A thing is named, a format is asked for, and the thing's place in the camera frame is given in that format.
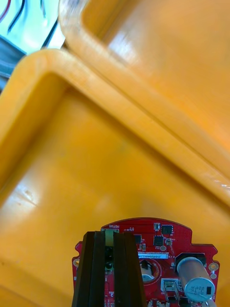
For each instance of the round red circuit board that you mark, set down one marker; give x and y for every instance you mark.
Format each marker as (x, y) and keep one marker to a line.
(183, 239)

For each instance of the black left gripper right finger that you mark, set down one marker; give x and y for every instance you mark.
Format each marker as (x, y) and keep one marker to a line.
(127, 271)

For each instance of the yellow-orange plastic bin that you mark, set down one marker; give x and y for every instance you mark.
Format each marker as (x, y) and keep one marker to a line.
(72, 156)
(167, 60)

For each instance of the steel tray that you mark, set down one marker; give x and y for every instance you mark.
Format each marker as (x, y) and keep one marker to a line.
(9, 60)

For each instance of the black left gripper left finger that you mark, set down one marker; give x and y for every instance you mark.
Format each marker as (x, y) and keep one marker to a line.
(92, 271)

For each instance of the white sheet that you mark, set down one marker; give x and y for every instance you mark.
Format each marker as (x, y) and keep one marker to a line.
(28, 28)

